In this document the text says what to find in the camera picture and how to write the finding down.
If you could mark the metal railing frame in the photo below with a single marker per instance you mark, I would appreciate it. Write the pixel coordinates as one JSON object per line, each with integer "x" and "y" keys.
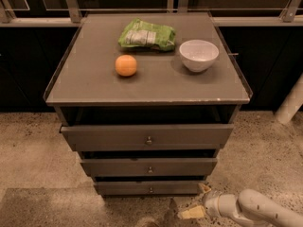
{"x": 77, "y": 16}

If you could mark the grey drawer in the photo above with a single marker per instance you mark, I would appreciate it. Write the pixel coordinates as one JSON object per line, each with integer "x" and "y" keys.
{"x": 149, "y": 188}
{"x": 149, "y": 167}
{"x": 146, "y": 137}

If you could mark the white diagonal pole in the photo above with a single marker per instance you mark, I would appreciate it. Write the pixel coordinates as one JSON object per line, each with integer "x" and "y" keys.
{"x": 291, "y": 104}

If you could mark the white ceramic bowl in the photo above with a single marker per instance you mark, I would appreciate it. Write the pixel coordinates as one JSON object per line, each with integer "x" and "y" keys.
{"x": 198, "y": 55}

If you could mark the orange fruit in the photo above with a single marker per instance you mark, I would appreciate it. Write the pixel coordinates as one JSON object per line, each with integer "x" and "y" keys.
{"x": 126, "y": 65}

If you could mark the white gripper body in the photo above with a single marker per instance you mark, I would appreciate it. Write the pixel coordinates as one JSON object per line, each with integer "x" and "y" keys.
{"x": 210, "y": 201}

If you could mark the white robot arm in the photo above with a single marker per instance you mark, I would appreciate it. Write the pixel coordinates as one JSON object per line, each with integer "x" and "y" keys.
{"x": 248, "y": 209}

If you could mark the grey middle drawer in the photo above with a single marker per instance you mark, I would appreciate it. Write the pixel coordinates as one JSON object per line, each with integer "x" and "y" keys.
{"x": 149, "y": 167}

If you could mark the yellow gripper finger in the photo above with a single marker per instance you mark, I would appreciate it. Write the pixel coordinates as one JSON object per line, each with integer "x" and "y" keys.
{"x": 192, "y": 212}
{"x": 204, "y": 188}

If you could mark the green snack bag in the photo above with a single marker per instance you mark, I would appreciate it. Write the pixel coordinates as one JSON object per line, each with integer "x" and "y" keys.
{"x": 139, "y": 33}

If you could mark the grey bottom drawer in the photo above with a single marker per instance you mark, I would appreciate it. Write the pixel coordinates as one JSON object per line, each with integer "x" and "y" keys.
{"x": 149, "y": 188}

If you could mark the grey drawer cabinet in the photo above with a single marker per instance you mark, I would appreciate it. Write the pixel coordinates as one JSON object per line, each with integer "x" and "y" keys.
{"x": 86, "y": 90}

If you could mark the grey top drawer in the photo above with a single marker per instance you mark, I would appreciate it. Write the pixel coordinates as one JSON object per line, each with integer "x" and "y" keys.
{"x": 146, "y": 137}

